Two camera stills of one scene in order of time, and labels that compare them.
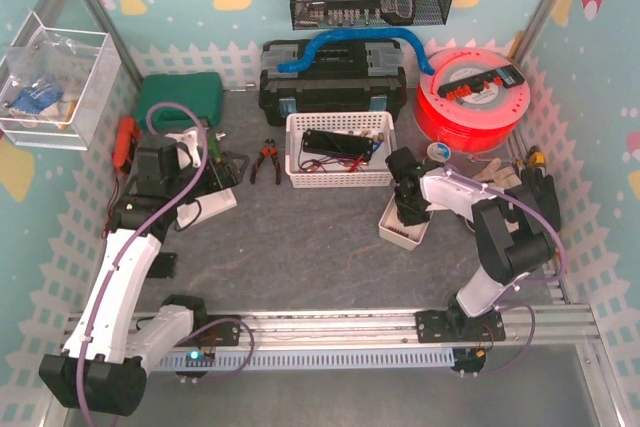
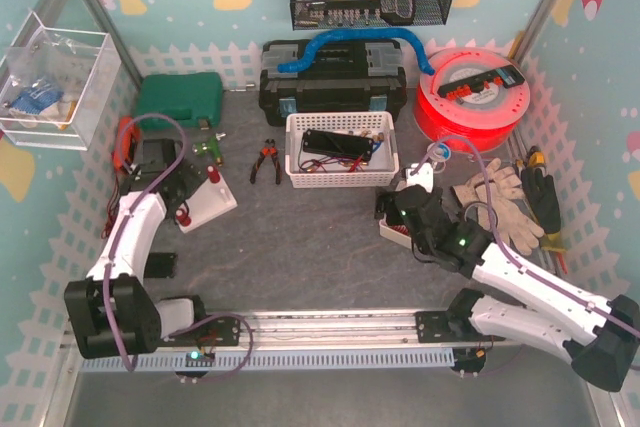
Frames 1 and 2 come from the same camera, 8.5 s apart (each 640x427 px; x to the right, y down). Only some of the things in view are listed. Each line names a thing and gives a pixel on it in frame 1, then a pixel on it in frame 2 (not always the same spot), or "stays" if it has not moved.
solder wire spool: (439, 152) stays
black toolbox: (343, 76) stays
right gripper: (412, 208) -> (388, 205)
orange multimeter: (125, 140) stays
